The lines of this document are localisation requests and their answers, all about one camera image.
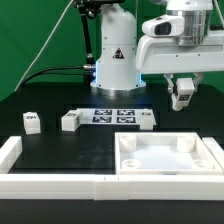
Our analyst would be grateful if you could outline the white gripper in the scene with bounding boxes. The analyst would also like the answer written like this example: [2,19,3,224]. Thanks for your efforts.
[136,30,224,94]

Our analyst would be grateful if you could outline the white square table top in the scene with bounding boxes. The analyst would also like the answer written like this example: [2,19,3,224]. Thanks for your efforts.
[115,132,224,176]

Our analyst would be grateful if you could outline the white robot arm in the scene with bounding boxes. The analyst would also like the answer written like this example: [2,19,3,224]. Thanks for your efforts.
[91,0,224,96]

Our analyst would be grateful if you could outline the sheet of fiducial tags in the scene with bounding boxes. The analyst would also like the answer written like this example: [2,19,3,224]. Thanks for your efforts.
[66,108,156,125]

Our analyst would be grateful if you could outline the white U-shaped fence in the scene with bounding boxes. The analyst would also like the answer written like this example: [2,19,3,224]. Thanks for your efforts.
[0,136,224,201]

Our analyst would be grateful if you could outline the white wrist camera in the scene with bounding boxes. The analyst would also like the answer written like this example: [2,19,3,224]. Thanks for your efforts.
[142,14,185,37]

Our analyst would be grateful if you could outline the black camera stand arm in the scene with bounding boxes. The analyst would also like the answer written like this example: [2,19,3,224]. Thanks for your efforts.
[73,0,113,65]

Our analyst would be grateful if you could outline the white cable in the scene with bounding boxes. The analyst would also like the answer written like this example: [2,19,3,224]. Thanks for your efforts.
[13,0,75,92]

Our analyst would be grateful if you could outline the black cable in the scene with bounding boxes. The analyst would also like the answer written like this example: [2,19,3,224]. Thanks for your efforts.
[23,65,96,86]

